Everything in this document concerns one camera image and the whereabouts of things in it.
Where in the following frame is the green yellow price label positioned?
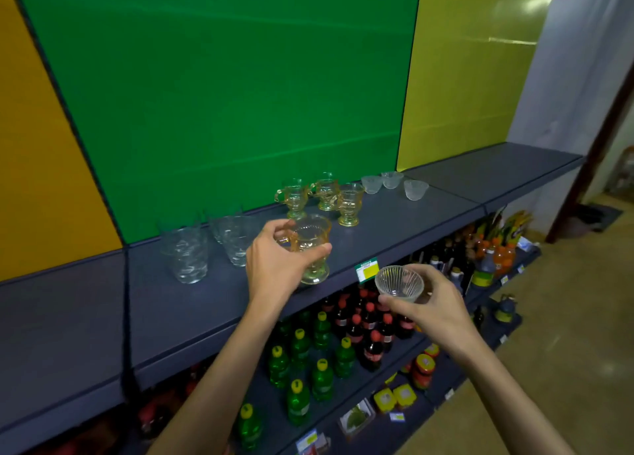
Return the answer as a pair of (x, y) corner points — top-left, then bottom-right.
(354, 257), (381, 284)

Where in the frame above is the group of orange drink bottles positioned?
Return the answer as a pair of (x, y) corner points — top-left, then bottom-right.
(465, 211), (534, 277)

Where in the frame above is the clear tumbler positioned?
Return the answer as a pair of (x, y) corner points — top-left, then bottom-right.
(157, 211), (201, 238)
(210, 215), (261, 268)
(203, 203), (244, 228)
(160, 224), (210, 285)

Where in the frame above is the group of amber red-capped bottles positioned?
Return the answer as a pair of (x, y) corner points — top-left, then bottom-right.
(136, 365), (209, 440)

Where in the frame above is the orange back panel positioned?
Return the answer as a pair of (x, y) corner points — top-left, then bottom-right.
(0, 0), (123, 283)

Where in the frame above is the group of dark jugs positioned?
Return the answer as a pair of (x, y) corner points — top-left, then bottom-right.
(428, 245), (497, 292)

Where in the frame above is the group of green soda bottles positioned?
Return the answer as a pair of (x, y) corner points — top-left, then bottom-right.
(236, 310), (357, 452)

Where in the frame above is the person's right hand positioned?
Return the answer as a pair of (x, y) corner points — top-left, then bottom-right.
(377, 264), (485, 360)

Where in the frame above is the person's left forearm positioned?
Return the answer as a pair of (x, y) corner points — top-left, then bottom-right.
(146, 301), (283, 455)

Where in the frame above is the amber footed mug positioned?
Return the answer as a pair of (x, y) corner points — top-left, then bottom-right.
(309, 172), (341, 212)
(275, 178), (310, 221)
(335, 182), (366, 228)
(285, 214), (333, 286)

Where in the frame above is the person's left hand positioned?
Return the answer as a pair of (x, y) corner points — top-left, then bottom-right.
(245, 217), (334, 313)

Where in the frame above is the pale yellow back panel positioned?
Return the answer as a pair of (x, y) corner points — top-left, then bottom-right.
(396, 0), (561, 173)

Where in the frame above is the green leaf print packet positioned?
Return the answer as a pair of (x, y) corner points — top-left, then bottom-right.
(339, 399), (376, 439)

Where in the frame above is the dark floor mat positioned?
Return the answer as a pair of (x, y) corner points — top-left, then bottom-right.
(574, 203), (624, 233)

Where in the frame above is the dark jug yellow label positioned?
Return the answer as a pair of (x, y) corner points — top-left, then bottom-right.
(493, 293), (518, 324)

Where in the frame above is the brown door frame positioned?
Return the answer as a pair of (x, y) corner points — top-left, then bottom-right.
(544, 61), (634, 244)

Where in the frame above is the green back panel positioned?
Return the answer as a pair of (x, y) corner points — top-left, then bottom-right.
(5, 0), (423, 245)

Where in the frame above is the yellow snack packet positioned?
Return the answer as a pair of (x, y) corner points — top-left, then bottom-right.
(394, 383), (418, 410)
(372, 388), (397, 415)

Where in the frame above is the person's right forearm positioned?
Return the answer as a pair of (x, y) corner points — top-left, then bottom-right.
(455, 340), (578, 455)

